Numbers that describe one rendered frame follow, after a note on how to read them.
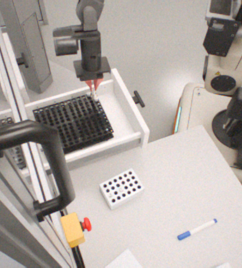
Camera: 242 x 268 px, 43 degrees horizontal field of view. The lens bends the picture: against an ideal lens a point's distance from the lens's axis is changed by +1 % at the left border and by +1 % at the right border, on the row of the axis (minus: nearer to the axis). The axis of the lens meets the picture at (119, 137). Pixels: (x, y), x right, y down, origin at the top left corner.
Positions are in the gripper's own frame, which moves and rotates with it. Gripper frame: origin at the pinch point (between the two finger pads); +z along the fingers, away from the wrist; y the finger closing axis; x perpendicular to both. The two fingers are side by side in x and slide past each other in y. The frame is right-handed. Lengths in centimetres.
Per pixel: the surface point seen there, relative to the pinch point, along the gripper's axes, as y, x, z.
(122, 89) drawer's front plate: 10.3, 1.6, 4.3
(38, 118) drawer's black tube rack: -19.0, 1.2, 11.5
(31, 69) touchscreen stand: -24, 88, 62
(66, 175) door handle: -12, -55, -42
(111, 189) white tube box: 0.0, -26.3, 20.5
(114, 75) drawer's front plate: 9.2, 8.7, 3.9
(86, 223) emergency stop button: -10.1, -38.5, 12.3
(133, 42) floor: 58, 131, 83
